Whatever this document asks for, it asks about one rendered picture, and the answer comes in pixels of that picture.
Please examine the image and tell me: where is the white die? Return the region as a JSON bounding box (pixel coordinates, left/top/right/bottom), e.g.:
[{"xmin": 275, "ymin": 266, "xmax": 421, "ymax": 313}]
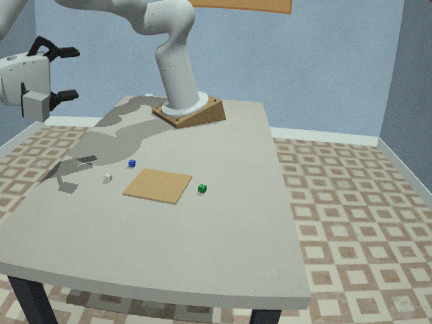
[{"xmin": 104, "ymin": 173, "xmax": 112, "ymax": 182}]

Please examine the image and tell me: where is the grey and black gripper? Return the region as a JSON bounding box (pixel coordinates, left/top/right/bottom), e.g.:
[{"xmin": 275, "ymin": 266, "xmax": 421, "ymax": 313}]
[{"xmin": 0, "ymin": 36, "xmax": 80, "ymax": 111}]

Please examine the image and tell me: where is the small green die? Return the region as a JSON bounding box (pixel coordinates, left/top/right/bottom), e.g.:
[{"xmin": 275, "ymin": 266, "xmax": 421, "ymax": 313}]
[{"xmin": 198, "ymin": 184, "xmax": 207, "ymax": 193}]

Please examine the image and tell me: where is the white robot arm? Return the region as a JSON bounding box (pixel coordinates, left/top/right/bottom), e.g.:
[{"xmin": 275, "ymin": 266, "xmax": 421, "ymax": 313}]
[{"xmin": 0, "ymin": 0, "xmax": 209, "ymax": 123}]

